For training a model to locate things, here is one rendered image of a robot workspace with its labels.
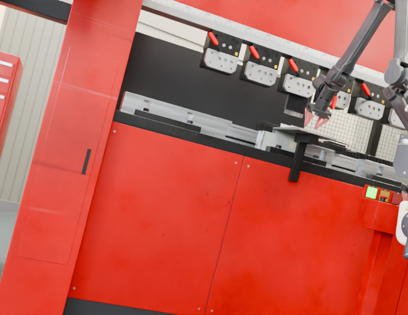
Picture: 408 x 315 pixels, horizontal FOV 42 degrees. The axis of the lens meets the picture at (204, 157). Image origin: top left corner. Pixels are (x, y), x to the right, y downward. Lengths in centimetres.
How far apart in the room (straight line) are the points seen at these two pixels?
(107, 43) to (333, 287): 150
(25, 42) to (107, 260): 261
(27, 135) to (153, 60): 187
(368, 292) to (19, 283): 141
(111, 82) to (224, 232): 81
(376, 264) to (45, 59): 310
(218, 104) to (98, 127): 106
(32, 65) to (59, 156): 249
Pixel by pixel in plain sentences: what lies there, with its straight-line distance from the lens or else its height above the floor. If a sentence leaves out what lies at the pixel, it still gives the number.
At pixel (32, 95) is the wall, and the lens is 448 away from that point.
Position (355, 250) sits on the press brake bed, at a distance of 264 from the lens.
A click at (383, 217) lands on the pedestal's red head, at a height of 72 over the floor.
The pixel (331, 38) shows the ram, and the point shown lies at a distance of 265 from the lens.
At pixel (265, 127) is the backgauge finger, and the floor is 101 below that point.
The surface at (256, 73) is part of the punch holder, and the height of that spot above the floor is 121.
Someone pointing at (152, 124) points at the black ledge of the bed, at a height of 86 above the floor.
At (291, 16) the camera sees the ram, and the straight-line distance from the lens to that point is 257.
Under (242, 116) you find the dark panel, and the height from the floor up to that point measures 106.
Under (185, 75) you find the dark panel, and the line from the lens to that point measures 291.
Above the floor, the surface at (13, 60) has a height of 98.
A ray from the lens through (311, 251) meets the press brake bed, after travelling 252.
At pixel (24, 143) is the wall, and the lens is 449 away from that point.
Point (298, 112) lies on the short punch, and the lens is 258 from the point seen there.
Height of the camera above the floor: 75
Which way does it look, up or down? 1 degrees up
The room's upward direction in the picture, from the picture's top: 14 degrees clockwise
